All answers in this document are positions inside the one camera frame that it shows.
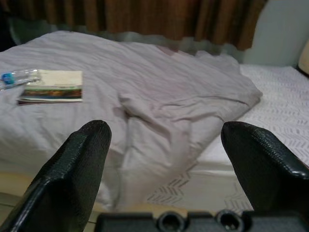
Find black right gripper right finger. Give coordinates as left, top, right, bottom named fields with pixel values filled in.
left=221, top=121, right=309, bottom=219

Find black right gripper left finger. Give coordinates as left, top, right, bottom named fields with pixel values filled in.
left=0, top=120, right=112, bottom=232

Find book with colourful cover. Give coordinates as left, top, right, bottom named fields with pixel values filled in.
left=16, top=69, right=84, bottom=106

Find pale grey blanket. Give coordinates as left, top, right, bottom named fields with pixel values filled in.
left=0, top=30, right=264, bottom=211

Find cream bed base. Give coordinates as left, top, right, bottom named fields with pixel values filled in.
left=0, top=169, right=191, bottom=224

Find mattress with white chevron sheet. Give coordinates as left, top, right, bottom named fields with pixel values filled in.
left=142, top=63, right=309, bottom=215

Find clear bottle with blue cap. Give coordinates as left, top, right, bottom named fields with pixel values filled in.
left=0, top=68, right=41, bottom=92

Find cream pillow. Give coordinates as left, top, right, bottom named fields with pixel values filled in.
left=297, top=44, right=309, bottom=78

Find cream padded headboard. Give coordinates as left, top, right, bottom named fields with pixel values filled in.
left=242, top=0, right=309, bottom=68

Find brown curtain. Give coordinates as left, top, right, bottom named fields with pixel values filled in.
left=0, top=0, right=269, bottom=52

